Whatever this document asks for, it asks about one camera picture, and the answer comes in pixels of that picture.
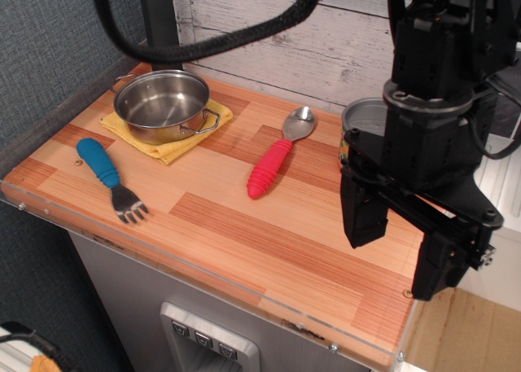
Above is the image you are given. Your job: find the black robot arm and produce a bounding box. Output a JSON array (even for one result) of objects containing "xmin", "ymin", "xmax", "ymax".
[{"xmin": 340, "ymin": 0, "xmax": 520, "ymax": 301}]

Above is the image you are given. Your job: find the red handled metal spoon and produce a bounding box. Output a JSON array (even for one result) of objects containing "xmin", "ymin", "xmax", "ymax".
[{"xmin": 247, "ymin": 107, "xmax": 315, "ymax": 199}]

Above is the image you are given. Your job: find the grey cabinet with button panel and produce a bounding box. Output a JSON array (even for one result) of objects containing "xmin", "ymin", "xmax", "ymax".
[{"xmin": 72, "ymin": 233, "xmax": 396, "ymax": 371}]

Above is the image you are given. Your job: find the dark vertical post left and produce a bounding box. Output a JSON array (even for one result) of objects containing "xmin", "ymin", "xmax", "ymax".
[{"xmin": 140, "ymin": 0, "xmax": 179, "ymax": 46}]

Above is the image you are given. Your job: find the yellow folded cloth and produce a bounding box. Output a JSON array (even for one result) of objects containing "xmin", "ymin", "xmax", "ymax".
[{"xmin": 101, "ymin": 99, "xmax": 233, "ymax": 165}]

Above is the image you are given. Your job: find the blue handled metal fork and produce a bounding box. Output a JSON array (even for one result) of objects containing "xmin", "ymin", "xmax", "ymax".
[{"xmin": 77, "ymin": 138, "xmax": 149, "ymax": 224}]

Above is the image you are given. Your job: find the stainless steel pot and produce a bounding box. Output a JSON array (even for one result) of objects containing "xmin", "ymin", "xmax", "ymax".
[{"xmin": 110, "ymin": 70, "xmax": 223, "ymax": 145}]

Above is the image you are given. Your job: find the black braided cable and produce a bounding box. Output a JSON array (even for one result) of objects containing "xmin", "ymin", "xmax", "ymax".
[{"xmin": 90, "ymin": 0, "xmax": 339, "ymax": 63}]

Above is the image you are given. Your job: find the patterned can with grey lid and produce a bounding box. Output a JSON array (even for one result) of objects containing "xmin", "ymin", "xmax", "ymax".
[{"xmin": 338, "ymin": 97, "xmax": 387, "ymax": 168}]

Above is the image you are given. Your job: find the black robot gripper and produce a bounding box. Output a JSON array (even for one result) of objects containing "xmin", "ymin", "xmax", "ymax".
[{"xmin": 340, "ymin": 82, "xmax": 503, "ymax": 301}]

